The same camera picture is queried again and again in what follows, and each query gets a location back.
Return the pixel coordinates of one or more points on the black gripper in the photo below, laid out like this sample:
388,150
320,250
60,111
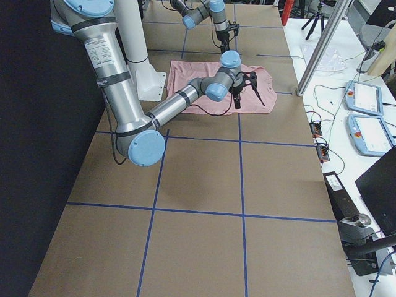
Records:
237,90
222,38

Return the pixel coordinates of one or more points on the pink Snoopy t-shirt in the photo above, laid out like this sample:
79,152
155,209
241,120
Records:
182,72

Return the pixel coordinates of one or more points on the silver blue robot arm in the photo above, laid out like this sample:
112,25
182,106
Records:
192,17
114,40

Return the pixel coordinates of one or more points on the red cylinder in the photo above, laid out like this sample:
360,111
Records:
286,11

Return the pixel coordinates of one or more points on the orange grey hub left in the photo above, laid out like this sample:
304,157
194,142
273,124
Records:
316,128

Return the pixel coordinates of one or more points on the orange grey hub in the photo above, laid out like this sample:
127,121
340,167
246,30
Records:
322,150
316,128

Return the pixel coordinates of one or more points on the orange grey hub right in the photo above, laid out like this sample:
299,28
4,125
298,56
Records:
322,150

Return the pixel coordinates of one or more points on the black tripod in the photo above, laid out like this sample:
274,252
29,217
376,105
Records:
314,19

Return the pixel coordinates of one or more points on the clear plastic bag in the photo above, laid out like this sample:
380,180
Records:
330,61

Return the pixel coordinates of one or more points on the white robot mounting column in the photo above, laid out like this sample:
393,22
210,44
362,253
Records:
148,82

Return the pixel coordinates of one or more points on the blue teach pendant far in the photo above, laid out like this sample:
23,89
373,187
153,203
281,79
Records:
364,98

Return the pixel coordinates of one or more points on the blue teach pendant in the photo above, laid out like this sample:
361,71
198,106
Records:
364,98
370,135

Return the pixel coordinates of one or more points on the blue teach pendant near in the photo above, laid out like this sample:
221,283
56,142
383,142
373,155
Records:
370,135

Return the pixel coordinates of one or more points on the black box with label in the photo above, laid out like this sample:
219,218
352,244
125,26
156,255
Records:
342,204

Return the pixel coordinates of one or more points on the black monitor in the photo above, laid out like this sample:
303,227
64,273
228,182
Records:
377,189

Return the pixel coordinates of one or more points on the aluminium frame post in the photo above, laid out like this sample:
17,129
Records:
322,44

